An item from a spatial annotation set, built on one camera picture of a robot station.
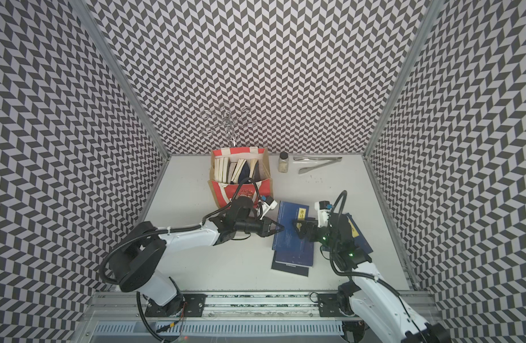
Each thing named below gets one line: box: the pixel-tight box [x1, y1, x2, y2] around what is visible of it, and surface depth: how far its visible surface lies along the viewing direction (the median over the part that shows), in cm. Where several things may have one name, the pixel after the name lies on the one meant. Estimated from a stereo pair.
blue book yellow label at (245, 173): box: [237, 160, 251, 185], surface depth 89 cm
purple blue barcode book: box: [274, 248, 315, 268], surface depth 83 cm
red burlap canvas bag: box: [207, 146, 274, 209], surface depth 88 cm
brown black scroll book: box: [227, 161, 238, 185], surface depth 91 cm
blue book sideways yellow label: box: [230, 158, 248, 185], surface depth 91 cm
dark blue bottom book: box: [270, 255, 310, 278], surface depth 82 cm
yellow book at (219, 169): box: [213, 157, 225, 183], surface depth 88 cm
